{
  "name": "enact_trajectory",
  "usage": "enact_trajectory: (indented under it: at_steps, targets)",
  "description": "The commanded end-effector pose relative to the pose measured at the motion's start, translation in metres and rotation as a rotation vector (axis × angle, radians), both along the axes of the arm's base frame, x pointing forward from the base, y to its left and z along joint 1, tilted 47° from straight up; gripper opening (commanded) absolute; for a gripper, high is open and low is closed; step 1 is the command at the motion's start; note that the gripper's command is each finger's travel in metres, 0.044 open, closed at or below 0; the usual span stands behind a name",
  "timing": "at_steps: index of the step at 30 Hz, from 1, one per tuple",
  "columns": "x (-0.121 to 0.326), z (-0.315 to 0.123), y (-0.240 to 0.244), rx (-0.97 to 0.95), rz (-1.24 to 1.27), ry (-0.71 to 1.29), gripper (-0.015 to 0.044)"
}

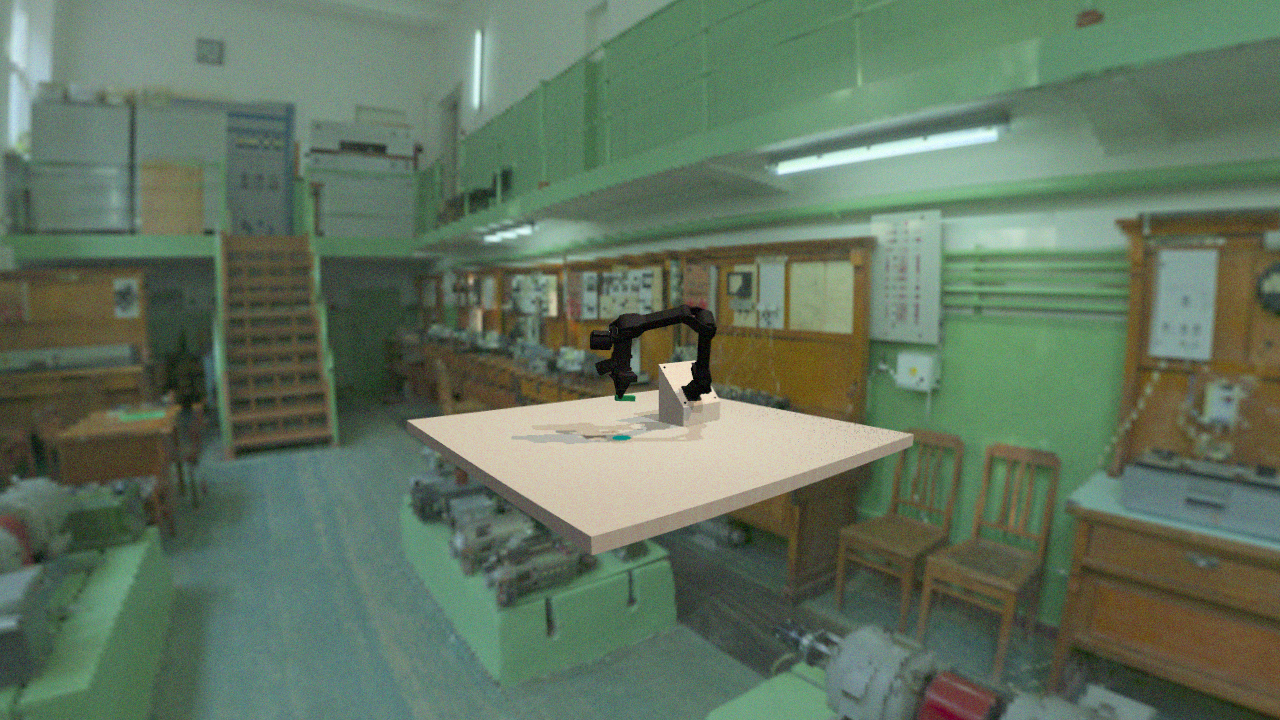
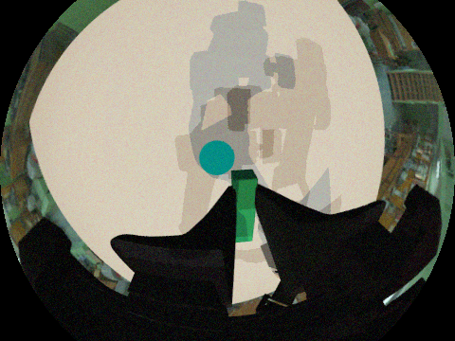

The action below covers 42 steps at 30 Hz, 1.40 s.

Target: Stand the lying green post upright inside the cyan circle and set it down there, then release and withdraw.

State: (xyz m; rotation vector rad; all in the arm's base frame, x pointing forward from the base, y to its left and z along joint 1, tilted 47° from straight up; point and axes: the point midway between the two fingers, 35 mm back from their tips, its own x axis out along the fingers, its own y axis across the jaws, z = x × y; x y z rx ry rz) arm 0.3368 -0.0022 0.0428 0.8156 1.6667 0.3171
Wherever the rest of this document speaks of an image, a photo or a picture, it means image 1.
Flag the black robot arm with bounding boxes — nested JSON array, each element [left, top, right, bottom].
[[590, 304, 717, 401]]

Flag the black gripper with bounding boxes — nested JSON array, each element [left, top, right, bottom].
[[609, 350, 637, 398]]

